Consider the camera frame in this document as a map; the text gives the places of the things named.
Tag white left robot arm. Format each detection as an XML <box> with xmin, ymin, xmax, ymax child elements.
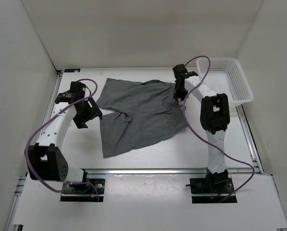
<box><xmin>25</xmin><ymin>79</ymin><xmax>102</xmax><ymax>193</ymax></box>

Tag aluminium table edge rail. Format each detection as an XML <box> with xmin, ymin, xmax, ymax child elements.
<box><xmin>30</xmin><ymin>167</ymin><xmax>262</xmax><ymax>178</ymax></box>

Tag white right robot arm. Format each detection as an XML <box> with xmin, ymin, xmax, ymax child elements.
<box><xmin>173</xmin><ymin>64</ymin><xmax>230</xmax><ymax>193</ymax></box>

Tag white perforated plastic basket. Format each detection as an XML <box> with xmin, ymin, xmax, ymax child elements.
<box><xmin>196</xmin><ymin>57</ymin><xmax>253</xmax><ymax>107</ymax></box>

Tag grey drawstring shorts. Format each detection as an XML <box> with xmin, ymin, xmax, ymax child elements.
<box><xmin>97</xmin><ymin>78</ymin><xmax>187</xmax><ymax>158</ymax></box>

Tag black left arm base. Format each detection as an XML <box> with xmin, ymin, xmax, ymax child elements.
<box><xmin>60</xmin><ymin>176</ymin><xmax>106</xmax><ymax>203</ymax></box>

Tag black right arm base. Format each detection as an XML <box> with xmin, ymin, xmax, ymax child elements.
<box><xmin>185</xmin><ymin>178</ymin><xmax>237</xmax><ymax>204</ymax></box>

